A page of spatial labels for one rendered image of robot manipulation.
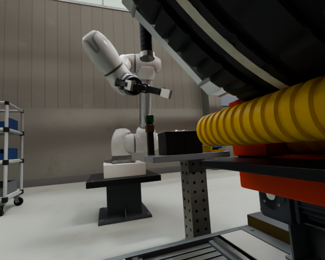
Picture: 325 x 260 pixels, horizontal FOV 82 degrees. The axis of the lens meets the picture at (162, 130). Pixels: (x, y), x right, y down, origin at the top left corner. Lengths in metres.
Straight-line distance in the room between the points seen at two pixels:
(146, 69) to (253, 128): 1.22
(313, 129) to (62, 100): 3.74
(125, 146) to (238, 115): 1.29
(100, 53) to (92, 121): 2.87
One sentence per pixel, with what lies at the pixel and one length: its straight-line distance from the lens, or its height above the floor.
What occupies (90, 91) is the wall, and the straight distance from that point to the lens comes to 3.81.
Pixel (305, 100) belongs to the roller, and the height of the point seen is 0.52.
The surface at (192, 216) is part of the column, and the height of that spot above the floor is 0.14.
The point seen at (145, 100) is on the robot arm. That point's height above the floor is 0.85.
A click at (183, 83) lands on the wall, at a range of 4.23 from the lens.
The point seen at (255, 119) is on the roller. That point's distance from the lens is 0.23.
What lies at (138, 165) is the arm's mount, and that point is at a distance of 1.44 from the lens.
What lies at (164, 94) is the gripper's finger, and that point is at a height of 0.67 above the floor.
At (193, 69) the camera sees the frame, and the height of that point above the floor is 0.62.
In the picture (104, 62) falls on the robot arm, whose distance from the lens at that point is 0.85.
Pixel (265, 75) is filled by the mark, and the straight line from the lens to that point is 0.23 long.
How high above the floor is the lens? 0.48
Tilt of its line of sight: 6 degrees up
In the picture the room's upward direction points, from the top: 4 degrees counter-clockwise
